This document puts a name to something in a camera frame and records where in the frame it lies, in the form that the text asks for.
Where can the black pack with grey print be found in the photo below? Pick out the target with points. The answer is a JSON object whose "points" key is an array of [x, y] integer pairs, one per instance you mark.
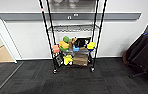
{"points": [[59, 60]]}

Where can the orange yellow toy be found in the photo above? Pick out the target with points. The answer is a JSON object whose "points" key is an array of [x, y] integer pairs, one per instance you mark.
{"points": [[63, 45]]}

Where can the green toy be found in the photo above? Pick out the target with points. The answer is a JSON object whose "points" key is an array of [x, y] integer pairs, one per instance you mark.
{"points": [[66, 39]]}

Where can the yellow plush toy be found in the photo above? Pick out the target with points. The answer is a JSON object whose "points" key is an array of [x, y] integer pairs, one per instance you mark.
{"points": [[67, 60]]}

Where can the pink toy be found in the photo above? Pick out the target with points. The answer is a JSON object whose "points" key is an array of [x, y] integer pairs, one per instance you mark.
{"points": [[56, 49]]}

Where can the small blue toy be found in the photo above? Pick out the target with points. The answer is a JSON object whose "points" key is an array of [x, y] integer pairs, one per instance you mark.
{"points": [[75, 49]]}

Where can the grey wall socket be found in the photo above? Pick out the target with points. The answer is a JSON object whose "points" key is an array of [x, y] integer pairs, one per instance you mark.
{"points": [[69, 17], [76, 15]]}

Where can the brown plush toy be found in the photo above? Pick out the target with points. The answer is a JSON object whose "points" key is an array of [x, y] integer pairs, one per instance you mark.
{"points": [[72, 41]]}

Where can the white door frame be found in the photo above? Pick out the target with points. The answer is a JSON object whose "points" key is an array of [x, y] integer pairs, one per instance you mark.
{"points": [[5, 43]]}

